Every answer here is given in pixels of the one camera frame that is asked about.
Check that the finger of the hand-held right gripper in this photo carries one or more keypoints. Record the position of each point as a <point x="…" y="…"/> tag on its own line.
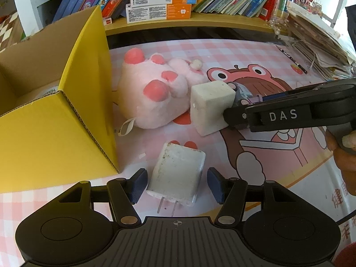
<point x="306" y="90"/>
<point x="236" y="116"/>

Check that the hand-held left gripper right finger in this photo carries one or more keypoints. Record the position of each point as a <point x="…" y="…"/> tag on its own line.
<point x="215" y="183"/>

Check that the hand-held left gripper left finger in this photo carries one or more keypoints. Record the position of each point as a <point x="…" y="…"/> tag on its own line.
<point x="139" y="185"/>

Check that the white foam cube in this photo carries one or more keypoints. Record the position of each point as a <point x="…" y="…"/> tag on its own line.
<point x="211" y="108"/>

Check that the white plug charger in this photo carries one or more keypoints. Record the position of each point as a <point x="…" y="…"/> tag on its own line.
<point x="178" y="172"/>

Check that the pink plush toy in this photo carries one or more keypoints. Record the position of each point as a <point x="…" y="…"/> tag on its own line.
<point x="150" y="100"/>

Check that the yellow cardboard box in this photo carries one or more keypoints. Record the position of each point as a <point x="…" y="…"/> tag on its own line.
<point x="55" y="139"/>

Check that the clear tape roll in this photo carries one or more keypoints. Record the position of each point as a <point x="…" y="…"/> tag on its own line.
<point x="39" y="93"/>

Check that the person's right hand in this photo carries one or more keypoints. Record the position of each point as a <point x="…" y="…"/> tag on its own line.
<point x="345" y="164"/>

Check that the black marker pen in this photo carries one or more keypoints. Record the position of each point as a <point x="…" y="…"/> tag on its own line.
<point x="292" y="59"/>

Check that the pink printed desk mat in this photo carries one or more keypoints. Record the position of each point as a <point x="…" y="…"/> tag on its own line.
<point x="264" y="158"/>

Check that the stack of papers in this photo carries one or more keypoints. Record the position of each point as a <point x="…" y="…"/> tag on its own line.
<point x="319" y="39"/>

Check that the clear bead ornament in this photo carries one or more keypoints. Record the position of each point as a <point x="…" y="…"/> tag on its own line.
<point x="278" y="26"/>

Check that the white wooden desk shelf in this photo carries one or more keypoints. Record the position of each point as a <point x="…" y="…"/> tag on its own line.
<point x="194" y="23"/>

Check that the reddish cloth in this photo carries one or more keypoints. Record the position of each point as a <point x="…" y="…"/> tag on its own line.
<point x="346" y="256"/>

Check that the small red white packet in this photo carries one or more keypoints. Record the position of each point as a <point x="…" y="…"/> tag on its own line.
<point x="107" y="21"/>

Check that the brown white chessboard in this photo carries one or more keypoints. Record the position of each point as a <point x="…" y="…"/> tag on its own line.
<point x="8" y="32"/>

